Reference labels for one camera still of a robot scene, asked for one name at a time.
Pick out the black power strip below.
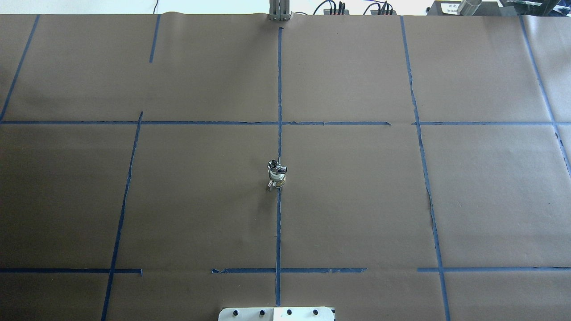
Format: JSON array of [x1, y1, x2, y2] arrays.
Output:
[[314, 0, 350, 16]]

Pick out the aluminium frame post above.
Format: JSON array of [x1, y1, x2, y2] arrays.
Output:
[[269, 0, 292, 21]]

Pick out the white pedestal base plate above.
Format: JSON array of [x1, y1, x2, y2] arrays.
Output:
[[218, 306, 336, 321]]

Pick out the chrome angle valve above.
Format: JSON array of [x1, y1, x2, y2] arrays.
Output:
[[268, 159, 287, 175]]

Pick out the white PPR pipe fitting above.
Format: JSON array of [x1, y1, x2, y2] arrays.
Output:
[[266, 171, 287, 191]]

